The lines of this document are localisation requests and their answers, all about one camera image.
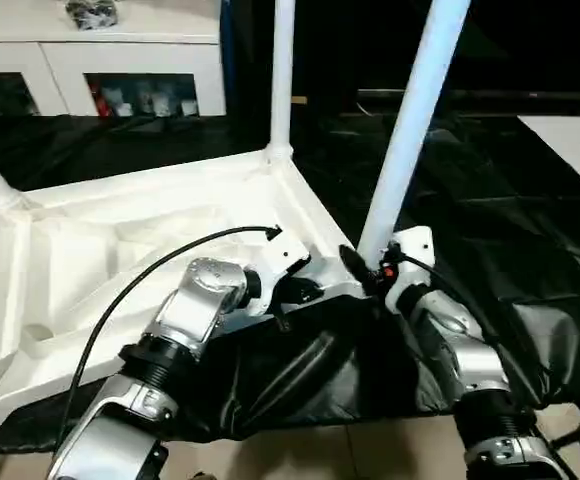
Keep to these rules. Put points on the white glass-door cabinet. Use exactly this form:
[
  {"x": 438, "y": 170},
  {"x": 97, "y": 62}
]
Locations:
[{"x": 90, "y": 55}]

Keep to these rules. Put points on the small brown cardboard piece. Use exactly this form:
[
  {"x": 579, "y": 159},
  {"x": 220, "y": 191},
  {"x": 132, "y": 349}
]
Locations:
[{"x": 298, "y": 99}]

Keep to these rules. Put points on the white flat board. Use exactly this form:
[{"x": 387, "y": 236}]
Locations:
[{"x": 575, "y": 155}]

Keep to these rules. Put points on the black plastic mat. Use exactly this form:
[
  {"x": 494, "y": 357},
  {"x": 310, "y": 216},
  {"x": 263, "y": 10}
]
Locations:
[{"x": 500, "y": 240}]

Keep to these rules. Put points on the white plastic table top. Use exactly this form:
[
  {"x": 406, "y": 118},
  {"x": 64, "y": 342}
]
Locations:
[{"x": 100, "y": 240}]

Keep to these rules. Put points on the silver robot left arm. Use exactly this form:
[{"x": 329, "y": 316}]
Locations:
[{"x": 195, "y": 310}]

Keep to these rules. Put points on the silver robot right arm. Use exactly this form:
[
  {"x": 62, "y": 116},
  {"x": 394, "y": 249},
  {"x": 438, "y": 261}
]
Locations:
[{"x": 460, "y": 350}]

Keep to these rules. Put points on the dark patterned jar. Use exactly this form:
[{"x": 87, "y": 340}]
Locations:
[{"x": 92, "y": 12}]

